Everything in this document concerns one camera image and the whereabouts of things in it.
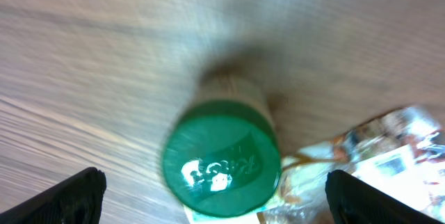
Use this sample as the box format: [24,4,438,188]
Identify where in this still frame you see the green lid jar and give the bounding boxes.
[161,75,282,218]

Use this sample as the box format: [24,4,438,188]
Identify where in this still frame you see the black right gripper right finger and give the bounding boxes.
[325,170,442,224]

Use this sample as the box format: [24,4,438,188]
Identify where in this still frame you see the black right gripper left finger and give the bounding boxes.
[1,167,106,224]

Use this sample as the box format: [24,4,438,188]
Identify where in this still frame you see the beige plastic pouch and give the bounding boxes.
[256,106,444,223]

